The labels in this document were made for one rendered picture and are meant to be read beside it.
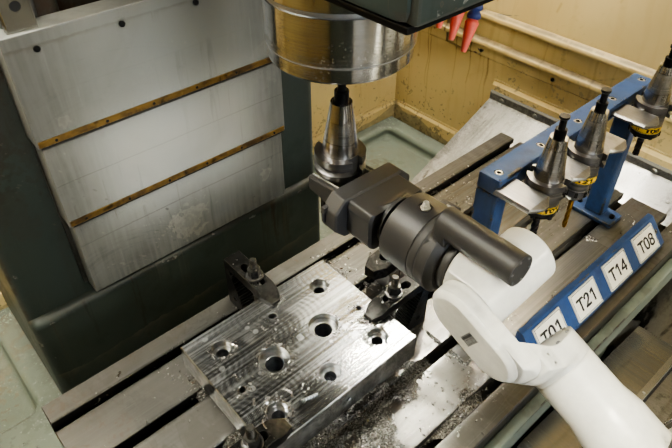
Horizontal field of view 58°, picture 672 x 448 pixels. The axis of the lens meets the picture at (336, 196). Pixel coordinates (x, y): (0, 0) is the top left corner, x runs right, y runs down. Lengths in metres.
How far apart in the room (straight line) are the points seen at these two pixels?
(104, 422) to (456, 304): 0.65
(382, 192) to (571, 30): 1.08
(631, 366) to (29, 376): 1.27
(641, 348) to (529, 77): 0.78
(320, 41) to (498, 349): 0.33
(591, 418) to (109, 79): 0.81
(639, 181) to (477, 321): 1.15
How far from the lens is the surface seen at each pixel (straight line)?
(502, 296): 0.61
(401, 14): 0.41
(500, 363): 0.61
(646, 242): 1.36
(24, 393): 1.57
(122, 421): 1.06
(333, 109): 0.69
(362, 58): 0.59
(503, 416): 1.05
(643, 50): 1.63
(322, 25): 0.58
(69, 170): 1.08
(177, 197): 1.22
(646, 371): 1.40
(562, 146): 0.91
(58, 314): 1.28
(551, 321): 1.12
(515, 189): 0.93
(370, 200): 0.69
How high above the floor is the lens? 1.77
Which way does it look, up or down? 39 degrees down
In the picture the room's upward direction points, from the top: straight up
